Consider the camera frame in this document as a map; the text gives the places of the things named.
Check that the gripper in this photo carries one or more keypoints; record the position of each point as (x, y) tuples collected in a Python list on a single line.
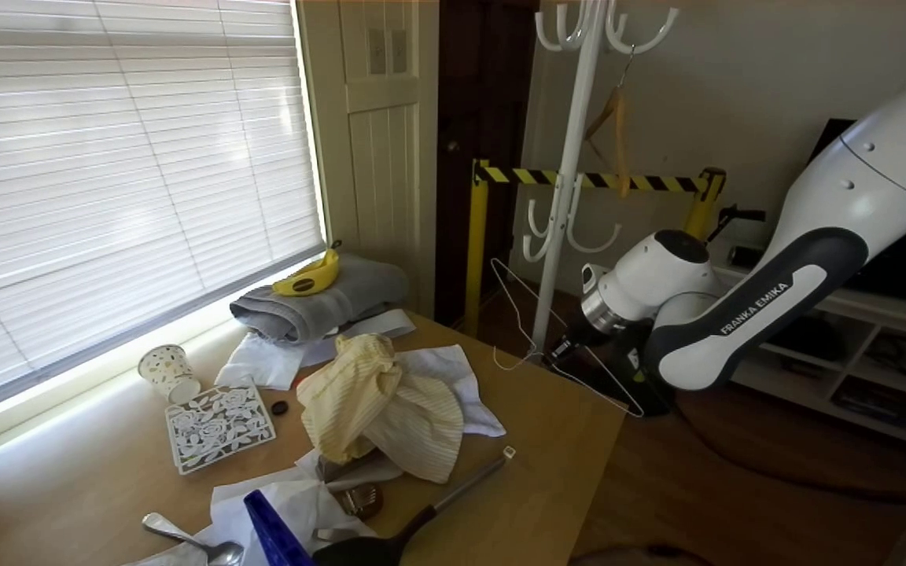
[(577, 344)]

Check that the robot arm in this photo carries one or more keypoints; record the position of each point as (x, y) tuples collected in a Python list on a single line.
[(807, 236)]

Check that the wooden hanger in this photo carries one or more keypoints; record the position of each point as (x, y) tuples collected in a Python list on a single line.
[(620, 134)]

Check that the white cloth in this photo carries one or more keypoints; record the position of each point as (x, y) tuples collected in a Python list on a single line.
[(461, 385), (264, 362)]

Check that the yellow black striped barrier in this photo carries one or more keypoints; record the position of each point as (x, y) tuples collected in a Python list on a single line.
[(475, 236)]

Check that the white coat rack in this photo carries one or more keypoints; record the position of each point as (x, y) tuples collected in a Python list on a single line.
[(571, 157)]

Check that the yellow striped cloth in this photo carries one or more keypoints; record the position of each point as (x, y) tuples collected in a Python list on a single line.
[(390, 417)]

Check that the folded grey towel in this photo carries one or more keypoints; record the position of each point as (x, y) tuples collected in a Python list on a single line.
[(343, 303)]

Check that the dark wooden door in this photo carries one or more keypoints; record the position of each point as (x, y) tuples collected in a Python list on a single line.
[(484, 118)]

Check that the white panelled cabinet door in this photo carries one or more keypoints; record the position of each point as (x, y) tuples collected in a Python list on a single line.
[(382, 173)]

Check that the brown hair clip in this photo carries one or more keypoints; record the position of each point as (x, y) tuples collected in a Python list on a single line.
[(362, 501)]

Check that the yellow banana case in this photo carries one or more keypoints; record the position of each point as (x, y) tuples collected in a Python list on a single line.
[(307, 281)]

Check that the white media shelf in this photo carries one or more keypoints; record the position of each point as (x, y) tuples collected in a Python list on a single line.
[(854, 377)]

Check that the black spatula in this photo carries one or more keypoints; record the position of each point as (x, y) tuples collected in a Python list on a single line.
[(366, 550)]

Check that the small dark round cap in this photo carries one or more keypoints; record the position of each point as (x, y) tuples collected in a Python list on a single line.
[(280, 407)]

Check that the white crumpled paper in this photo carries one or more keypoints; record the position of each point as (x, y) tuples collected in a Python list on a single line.
[(296, 511)]

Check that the blue plastic object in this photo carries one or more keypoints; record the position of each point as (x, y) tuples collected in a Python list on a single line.
[(274, 534)]

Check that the white floral trivet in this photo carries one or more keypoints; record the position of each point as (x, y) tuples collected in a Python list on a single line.
[(219, 428)]

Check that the dotted paper cup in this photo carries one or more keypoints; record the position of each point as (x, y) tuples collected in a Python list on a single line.
[(170, 373)]

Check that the metal spoon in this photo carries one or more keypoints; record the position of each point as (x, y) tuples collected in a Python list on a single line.
[(221, 552)]

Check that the white window blinds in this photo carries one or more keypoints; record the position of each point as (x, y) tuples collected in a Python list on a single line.
[(107, 173)]

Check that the wall switch plate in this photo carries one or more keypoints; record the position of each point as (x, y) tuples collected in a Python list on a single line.
[(387, 51)]

